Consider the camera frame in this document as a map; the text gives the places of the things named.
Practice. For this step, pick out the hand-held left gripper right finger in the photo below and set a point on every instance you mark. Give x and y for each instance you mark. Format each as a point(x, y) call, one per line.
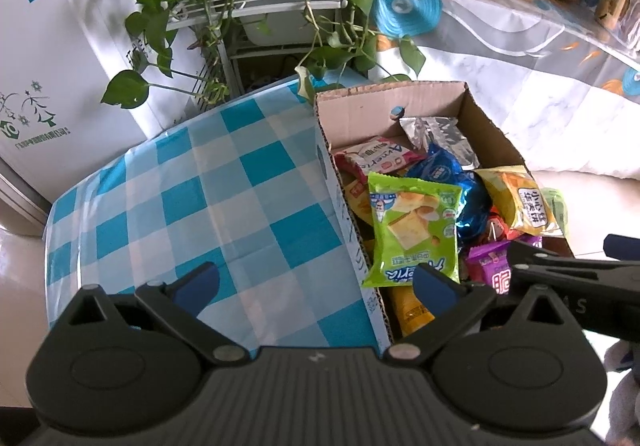
point(432, 288)

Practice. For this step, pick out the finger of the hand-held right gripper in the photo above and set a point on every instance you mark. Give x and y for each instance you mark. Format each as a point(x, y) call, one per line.
point(622, 246)
point(530, 253)

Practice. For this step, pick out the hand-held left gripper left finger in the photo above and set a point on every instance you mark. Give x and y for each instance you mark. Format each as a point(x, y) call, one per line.
point(197, 283)

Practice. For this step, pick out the large yellow chip bag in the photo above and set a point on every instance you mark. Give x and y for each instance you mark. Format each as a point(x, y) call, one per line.
point(407, 313)

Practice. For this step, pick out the red snack bag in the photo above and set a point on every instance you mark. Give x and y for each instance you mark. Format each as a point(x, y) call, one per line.
point(497, 228)

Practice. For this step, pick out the purple snack bag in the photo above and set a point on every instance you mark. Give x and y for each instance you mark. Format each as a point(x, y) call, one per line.
point(487, 266)

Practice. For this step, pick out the yellow waffle snack packet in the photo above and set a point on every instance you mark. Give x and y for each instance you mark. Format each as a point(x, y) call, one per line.
point(525, 203)

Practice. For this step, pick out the green snack packet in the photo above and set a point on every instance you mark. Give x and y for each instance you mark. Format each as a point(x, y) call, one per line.
point(410, 231)

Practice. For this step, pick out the blue foil snack bag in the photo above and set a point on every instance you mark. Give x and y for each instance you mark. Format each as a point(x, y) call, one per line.
point(475, 206)

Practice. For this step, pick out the silver foil snack packet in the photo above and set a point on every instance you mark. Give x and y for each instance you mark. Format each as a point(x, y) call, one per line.
point(450, 135)

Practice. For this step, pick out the white snack packet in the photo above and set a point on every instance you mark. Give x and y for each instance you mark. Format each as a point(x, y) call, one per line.
point(377, 155)

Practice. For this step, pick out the cardboard box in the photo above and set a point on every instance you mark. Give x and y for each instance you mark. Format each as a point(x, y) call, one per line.
point(380, 100)

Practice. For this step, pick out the grey fuzzy cloth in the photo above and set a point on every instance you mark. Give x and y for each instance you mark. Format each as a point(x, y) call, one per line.
point(622, 391)

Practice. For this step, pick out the blue checked tablecloth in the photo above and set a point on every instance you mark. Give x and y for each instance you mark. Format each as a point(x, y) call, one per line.
point(200, 186)

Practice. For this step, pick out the translucent printed table cover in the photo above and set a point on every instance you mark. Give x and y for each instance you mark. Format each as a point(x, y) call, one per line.
point(525, 55)

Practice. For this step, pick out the white planter box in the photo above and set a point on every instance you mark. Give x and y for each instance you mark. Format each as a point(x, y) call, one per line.
point(280, 28)

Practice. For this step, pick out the white refrigerator with tree print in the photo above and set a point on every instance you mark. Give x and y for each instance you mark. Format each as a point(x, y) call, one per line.
point(60, 50)

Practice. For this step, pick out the white plant rack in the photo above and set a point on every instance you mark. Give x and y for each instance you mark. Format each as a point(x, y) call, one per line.
point(280, 0)

